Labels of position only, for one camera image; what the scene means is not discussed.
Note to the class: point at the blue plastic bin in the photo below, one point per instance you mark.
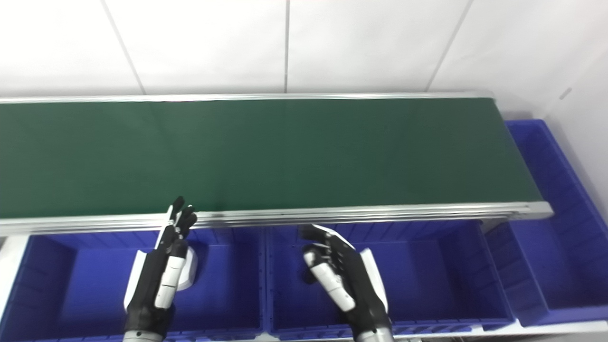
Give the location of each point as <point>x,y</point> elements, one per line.
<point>76,285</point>
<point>437,280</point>
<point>560,247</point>

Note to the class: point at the white plastic part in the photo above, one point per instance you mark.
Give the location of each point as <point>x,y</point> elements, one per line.
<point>191,268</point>

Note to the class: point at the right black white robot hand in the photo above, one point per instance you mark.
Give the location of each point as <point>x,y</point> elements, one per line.
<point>351,280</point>

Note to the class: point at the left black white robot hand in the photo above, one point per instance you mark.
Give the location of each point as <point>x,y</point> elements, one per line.
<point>152,285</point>

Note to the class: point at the green conveyor belt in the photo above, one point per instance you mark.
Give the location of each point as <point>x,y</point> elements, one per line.
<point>332,213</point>
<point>266,156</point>

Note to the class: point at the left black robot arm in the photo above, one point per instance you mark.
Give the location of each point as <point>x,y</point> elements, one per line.
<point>142,337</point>

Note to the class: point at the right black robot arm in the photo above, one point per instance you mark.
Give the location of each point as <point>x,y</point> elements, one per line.
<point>375,336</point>

